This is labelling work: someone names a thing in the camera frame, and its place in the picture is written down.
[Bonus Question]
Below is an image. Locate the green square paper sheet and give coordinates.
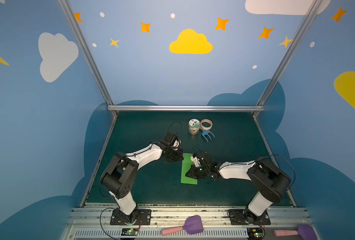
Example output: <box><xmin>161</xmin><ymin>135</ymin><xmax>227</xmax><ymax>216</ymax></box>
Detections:
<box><xmin>181</xmin><ymin>153</ymin><xmax>198</xmax><ymax>185</ymax></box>

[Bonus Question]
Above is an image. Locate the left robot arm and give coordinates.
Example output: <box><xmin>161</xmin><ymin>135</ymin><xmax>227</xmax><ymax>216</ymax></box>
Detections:
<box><xmin>100</xmin><ymin>140</ymin><xmax>183</xmax><ymax>225</ymax></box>

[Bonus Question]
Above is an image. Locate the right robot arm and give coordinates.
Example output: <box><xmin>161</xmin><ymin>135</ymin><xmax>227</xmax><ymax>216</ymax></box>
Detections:
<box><xmin>185</xmin><ymin>154</ymin><xmax>292</xmax><ymax>225</ymax></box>

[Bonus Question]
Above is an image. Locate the blue garden hand rake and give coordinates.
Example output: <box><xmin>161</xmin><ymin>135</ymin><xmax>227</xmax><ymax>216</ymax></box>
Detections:
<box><xmin>201</xmin><ymin>130</ymin><xmax>215</xmax><ymax>143</ymax></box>

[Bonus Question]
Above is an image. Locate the carrot snack jar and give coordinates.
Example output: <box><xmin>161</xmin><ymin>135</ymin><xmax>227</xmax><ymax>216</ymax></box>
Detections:
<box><xmin>189</xmin><ymin>119</ymin><xmax>201</xmax><ymax>135</ymax></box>

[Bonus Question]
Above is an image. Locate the white tape roll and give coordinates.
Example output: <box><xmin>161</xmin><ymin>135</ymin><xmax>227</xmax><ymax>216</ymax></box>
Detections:
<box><xmin>200</xmin><ymin>119</ymin><xmax>213</xmax><ymax>131</ymax></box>

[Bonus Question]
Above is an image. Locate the right green circuit board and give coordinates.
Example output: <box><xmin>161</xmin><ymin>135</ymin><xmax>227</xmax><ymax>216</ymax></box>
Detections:
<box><xmin>247</xmin><ymin>228</ymin><xmax>265</xmax><ymax>240</ymax></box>

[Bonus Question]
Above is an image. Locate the green circuit board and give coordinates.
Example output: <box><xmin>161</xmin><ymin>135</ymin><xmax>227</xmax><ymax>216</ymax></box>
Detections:
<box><xmin>120</xmin><ymin>228</ymin><xmax>139</xmax><ymax>237</ymax></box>
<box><xmin>247</xmin><ymin>228</ymin><xmax>265</xmax><ymax>240</ymax></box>

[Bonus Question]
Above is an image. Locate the left green circuit board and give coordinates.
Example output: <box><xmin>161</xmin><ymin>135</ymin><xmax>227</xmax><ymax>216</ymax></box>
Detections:
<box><xmin>120</xmin><ymin>228</ymin><xmax>139</xmax><ymax>237</ymax></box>

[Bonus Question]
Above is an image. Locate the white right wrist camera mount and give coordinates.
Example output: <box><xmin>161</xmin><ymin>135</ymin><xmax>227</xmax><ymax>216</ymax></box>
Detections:
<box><xmin>190</xmin><ymin>152</ymin><xmax>217</xmax><ymax>169</ymax></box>

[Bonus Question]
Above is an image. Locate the purple scoop pink handle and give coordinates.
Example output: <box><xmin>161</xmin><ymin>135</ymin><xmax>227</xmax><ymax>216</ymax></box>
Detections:
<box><xmin>274</xmin><ymin>225</ymin><xmax>318</xmax><ymax>240</ymax></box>
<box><xmin>161</xmin><ymin>215</ymin><xmax>204</xmax><ymax>236</ymax></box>

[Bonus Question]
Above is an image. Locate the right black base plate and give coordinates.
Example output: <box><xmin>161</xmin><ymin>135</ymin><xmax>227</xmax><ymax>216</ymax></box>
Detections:
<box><xmin>227</xmin><ymin>209</ymin><xmax>271</xmax><ymax>225</ymax></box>

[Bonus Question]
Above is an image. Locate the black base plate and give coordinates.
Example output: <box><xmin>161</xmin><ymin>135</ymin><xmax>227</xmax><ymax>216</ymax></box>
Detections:
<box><xmin>227</xmin><ymin>209</ymin><xmax>271</xmax><ymax>225</ymax></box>
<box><xmin>109</xmin><ymin>208</ymin><xmax>151</xmax><ymax>226</ymax></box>

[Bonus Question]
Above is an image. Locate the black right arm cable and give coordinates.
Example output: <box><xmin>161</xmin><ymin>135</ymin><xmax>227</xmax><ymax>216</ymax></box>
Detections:
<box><xmin>266</xmin><ymin>154</ymin><xmax>296</xmax><ymax>190</ymax></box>

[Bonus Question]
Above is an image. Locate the aluminium back frame rail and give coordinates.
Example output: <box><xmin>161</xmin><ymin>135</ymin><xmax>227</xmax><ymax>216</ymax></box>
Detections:
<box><xmin>107</xmin><ymin>105</ymin><xmax>265</xmax><ymax>112</ymax></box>

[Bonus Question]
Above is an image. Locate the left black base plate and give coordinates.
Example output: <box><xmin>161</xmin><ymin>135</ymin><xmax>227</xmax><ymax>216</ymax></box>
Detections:
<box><xmin>109</xmin><ymin>208</ymin><xmax>151</xmax><ymax>226</ymax></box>

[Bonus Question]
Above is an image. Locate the aluminium right corner post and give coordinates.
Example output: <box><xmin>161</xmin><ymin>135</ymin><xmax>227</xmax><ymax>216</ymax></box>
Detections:
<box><xmin>252</xmin><ymin>0</ymin><xmax>323</xmax><ymax>119</ymax></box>

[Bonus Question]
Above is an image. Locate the aluminium corner post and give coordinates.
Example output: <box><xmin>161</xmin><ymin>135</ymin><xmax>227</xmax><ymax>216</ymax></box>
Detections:
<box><xmin>57</xmin><ymin>0</ymin><xmax>114</xmax><ymax>107</ymax></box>
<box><xmin>252</xmin><ymin>0</ymin><xmax>323</xmax><ymax>119</ymax></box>

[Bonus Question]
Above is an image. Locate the aluminium front rail base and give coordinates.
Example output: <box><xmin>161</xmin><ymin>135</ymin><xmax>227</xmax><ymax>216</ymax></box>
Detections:
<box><xmin>61</xmin><ymin>204</ymin><xmax>320</xmax><ymax>240</ymax></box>

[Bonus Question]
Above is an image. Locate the aluminium left corner post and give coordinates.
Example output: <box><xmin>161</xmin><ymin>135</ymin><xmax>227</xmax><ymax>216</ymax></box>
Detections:
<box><xmin>57</xmin><ymin>0</ymin><xmax>114</xmax><ymax>107</ymax></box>

